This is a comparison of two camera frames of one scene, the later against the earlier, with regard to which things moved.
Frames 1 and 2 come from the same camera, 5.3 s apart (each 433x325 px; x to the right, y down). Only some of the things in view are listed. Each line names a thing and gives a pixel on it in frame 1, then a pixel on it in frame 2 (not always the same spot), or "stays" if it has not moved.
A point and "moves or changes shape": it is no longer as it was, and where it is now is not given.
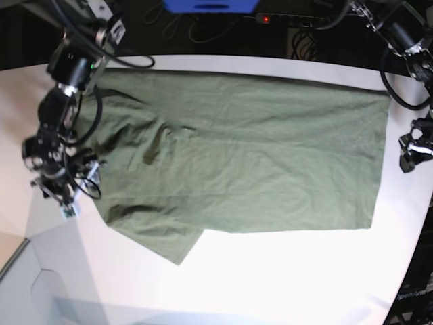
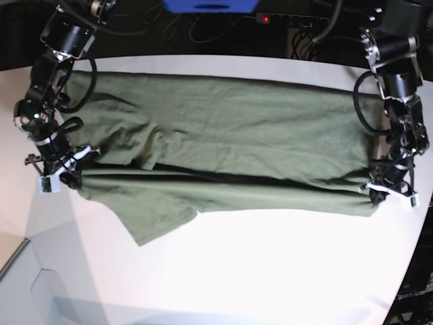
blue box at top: (212, 6) stays
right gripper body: (417, 145) -> (378, 190)
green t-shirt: (176, 154) moves or changes shape
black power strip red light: (271, 18) stays
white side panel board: (30, 295) stays
